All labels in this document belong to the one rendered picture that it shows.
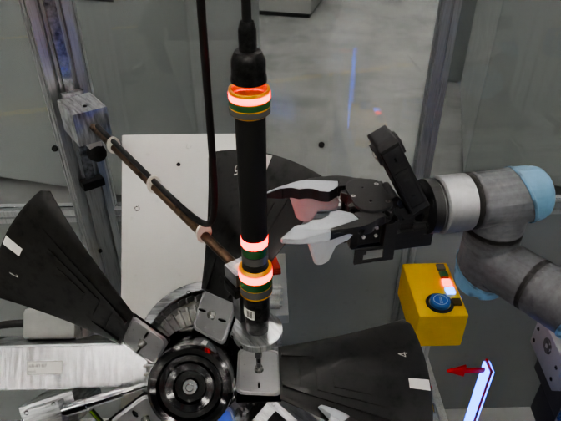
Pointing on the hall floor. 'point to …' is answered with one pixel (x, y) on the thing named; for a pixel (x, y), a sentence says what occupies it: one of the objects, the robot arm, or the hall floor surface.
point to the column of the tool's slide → (107, 232)
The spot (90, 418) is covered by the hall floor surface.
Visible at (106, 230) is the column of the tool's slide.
